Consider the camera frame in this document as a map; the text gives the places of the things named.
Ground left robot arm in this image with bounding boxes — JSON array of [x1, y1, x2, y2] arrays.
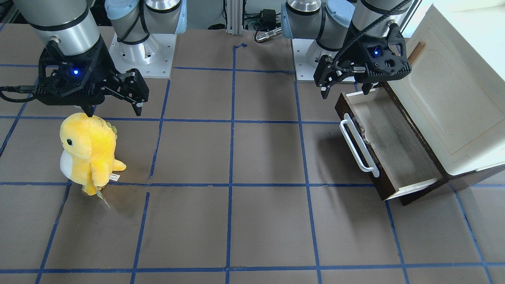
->
[[280, 0, 412, 99]]

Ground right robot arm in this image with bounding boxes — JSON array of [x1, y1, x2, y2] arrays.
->
[[1, 0, 187, 117]]

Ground cream cabinet box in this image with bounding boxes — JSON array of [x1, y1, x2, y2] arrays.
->
[[389, 0, 505, 176]]

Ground yellow plush toy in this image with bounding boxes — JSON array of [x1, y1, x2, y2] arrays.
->
[[60, 112, 127, 201]]

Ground black power adapter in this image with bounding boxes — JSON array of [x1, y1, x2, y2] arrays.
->
[[260, 9, 277, 30]]

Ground aluminium frame post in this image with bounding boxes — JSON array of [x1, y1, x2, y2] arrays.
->
[[225, 0, 244, 36]]

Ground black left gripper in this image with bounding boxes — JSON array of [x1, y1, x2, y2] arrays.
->
[[313, 24, 411, 99]]

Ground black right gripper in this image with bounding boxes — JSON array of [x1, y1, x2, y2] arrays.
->
[[33, 37, 150, 118]]

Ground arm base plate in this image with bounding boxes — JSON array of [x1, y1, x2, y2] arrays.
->
[[292, 38, 331, 83], [109, 34, 177, 78]]

